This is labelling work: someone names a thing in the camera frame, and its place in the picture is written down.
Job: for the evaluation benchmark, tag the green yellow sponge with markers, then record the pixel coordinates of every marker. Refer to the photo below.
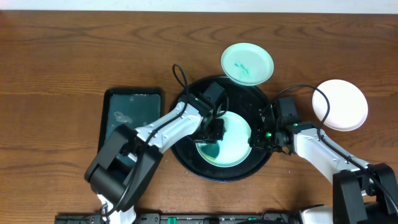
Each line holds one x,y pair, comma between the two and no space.
209,150

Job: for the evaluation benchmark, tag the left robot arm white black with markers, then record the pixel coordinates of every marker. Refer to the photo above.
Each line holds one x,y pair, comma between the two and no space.
124,166

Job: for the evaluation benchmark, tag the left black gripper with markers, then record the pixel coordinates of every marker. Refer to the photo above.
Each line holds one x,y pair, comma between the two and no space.
212,134

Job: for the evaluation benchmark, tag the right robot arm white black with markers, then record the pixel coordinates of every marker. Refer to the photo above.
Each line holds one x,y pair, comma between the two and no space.
362,192

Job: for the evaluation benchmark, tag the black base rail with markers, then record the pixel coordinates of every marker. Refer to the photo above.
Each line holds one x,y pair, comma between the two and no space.
217,218

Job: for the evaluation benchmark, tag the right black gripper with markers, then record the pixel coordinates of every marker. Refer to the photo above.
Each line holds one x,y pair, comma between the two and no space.
255,142

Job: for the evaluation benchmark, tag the mint plate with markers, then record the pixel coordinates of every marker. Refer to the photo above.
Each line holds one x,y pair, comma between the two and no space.
234,148
247,64

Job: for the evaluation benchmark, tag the black rectangular tray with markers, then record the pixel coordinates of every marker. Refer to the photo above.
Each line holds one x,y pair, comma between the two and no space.
132,106

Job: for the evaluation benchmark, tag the white plate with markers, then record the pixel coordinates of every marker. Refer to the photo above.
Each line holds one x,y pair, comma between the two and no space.
343,103

